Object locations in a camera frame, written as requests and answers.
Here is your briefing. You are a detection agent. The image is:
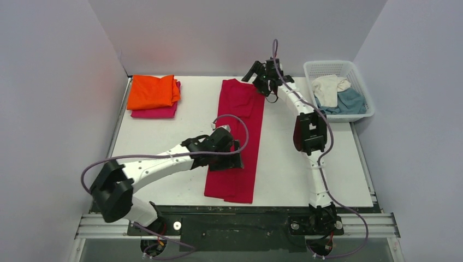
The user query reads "blue cloth in basket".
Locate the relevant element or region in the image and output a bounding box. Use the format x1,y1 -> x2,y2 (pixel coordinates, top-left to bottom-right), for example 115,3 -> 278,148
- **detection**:
315,88 -> 367,115

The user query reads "aluminium rail frame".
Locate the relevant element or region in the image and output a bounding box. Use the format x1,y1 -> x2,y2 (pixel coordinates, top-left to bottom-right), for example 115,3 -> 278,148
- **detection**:
69,214 -> 405,261

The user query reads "folded orange t-shirt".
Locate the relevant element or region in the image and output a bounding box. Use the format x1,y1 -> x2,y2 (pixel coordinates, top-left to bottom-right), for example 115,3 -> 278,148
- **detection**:
127,75 -> 181,110

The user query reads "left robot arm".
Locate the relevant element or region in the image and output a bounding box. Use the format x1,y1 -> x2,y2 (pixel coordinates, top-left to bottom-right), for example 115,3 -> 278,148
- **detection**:
90,126 -> 245,235

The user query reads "red t-shirt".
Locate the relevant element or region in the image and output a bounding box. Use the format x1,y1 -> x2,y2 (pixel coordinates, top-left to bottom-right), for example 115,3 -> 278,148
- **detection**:
203,79 -> 266,204

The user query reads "white cloth in basket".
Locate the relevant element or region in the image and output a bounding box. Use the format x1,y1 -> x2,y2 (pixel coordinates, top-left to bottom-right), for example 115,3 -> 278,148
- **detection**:
311,74 -> 352,107

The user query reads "white plastic basket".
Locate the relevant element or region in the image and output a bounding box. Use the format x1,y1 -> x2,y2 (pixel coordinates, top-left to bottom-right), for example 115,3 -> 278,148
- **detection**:
303,60 -> 375,122

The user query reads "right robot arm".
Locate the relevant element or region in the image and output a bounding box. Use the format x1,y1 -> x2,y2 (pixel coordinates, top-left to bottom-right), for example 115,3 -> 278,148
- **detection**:
241,58 -> 332,208

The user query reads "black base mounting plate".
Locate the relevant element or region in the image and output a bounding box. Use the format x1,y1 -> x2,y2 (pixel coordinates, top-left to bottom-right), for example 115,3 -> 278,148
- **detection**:
78,205 -> 379,253

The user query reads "folded pink t-shirt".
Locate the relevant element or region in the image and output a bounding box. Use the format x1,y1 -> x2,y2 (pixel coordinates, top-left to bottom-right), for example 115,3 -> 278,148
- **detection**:
130,102 -> 178,120

